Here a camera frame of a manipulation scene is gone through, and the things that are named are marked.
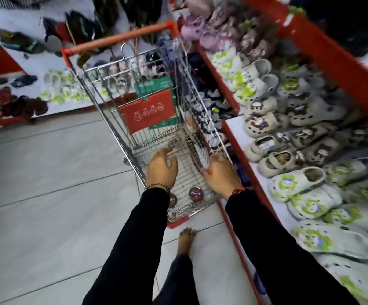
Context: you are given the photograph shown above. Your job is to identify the hanging dark sandals group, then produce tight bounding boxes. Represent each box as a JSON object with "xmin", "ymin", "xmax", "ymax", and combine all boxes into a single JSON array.
[{"xmin": 0, "ymin": 0, "xmax": 165, "ymax": 57}]

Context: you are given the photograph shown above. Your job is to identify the group of beige bear clogs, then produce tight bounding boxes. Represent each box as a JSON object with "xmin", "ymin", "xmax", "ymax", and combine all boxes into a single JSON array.
[{"xmin": 243, "ymin": 92, "xmax": 368, "ymax": 178}]

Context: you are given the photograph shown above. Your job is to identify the person's right forearm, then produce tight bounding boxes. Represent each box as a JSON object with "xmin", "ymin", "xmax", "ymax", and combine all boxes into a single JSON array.
[{"xmin": 225, "ymin": 189, "xmax": 359, "ymax": 305}]

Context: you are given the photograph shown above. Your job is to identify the person's bare foot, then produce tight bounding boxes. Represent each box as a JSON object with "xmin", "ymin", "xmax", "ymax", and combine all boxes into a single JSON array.
[{"xmin": 176, "ymin": 227, "xmax": 198, "ymax": 256}]

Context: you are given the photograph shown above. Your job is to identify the pile of pink purple clogs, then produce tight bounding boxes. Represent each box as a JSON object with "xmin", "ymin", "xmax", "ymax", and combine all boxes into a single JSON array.
[{"xmin": 179, "ymin": 0, "xmax": 280, "ymax": 61}]

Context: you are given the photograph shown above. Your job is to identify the row of dark children's shoes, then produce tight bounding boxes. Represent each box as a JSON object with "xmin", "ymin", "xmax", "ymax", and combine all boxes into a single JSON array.
[{"xmin": 184, "ymin": 52, "xmax": 251, "ymax": 188}]

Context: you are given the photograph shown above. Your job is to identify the pile of black goods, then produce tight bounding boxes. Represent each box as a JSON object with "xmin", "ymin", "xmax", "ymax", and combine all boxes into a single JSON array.
[{"xmin": 290, "ymin": 0, "xmax": 368, "ymax": 57}]

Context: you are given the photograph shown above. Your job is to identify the person's left hand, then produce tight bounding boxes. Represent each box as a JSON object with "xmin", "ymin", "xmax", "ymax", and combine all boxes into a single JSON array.
[{"xmin": 145, "ymin": 147, "xmax": 179, "ymax": 189}]

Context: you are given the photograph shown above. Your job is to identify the row of pink grey shoes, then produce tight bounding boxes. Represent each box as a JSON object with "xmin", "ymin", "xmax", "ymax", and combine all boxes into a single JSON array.
[{"xmin": 85, "ymin": 54, "xmax": 168, "ymax": 92}]

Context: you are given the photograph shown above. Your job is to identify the person's right hand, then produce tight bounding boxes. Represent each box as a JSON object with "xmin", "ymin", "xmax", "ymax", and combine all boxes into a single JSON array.
[{"xmin": 202, "ymin": 153, "xmax": 245, "ymax": 200}]

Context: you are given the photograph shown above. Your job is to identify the person's left forearm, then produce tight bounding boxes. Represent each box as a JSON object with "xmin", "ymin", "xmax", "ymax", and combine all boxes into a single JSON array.
[{"xmin": 82, "ymin": 187, "xmax": 171, "ymax": 305}]

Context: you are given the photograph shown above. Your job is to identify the beaded wrist bracelet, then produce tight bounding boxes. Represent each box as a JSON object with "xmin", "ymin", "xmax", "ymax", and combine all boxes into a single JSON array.
[{"xmin": 145, "ymin": 182, "xmax": 171, "ymax": 192}]

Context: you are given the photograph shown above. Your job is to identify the white green clogs wall group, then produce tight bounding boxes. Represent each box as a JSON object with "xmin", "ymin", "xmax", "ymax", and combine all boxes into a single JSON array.
[{"xmin": 39, "ymin": 70, "xmax": 108, "ymax": 103}]

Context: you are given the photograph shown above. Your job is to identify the metal shopping cart red trim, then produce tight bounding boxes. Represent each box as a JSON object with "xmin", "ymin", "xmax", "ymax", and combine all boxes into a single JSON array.
[{"xmin": 60, "ymin": 19, "xmax": 235, "ymax": 229}]

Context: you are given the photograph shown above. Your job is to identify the row of white green-print clogs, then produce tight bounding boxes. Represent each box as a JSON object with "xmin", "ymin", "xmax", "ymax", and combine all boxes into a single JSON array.
[{"xmin": 268, "ymin": 157, "xmax": 368, "ymax": 305}]

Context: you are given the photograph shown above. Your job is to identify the small group white green clogs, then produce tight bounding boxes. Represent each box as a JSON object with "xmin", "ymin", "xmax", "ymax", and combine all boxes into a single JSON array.
[{"xmin": 209, "ymin": 49, "xmax": 280, "ymax": 105}]

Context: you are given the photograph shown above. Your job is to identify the group of dark brown sandals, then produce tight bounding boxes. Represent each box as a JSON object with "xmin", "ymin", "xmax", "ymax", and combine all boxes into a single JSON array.
[{"xmin": 0, "ymin": 76, "xmax": 49, "ymax": 122}]

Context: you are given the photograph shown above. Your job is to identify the person's dark trouser leg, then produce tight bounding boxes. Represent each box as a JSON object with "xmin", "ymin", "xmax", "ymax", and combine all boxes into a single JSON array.
[{"xmin": 154, "ymin": 253, "xmax": 200, "ymax": 305}]

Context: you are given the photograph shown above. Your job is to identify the green cardboard box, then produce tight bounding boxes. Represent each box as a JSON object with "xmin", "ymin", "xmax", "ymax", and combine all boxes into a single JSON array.
[{"xmin": 134, "ymin": 76, "xmax": 181, "ymax": 130}]

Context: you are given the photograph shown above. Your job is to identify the red plastic cart seat flap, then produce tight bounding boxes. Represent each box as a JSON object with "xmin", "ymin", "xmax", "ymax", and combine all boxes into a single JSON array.
[{"xmin": 120, "ymin": 89, "xmax": 178, "ymax": 135}]

